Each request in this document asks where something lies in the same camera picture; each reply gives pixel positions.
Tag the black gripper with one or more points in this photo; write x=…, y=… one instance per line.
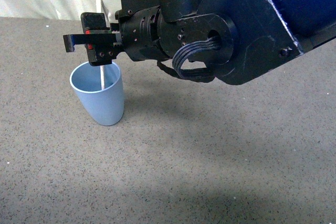
x=139, y=37

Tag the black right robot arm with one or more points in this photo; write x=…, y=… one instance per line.
x=201, y=40

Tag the blue plastic cup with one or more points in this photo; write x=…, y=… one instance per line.
x=105, y=106

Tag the white chopstick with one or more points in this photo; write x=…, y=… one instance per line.
x=102, y=71

